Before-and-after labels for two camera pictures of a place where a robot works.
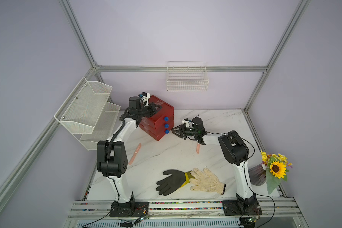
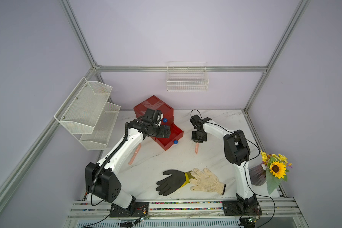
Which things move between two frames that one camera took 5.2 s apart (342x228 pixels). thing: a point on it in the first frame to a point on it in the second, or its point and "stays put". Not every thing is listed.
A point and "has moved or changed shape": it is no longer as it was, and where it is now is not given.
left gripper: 152,107 to 161,134
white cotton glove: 207,181 stays put
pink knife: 198,147 stays put
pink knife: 137,149 stays put
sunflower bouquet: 276,167 stays put
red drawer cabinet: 156,125 has moved or changed shape
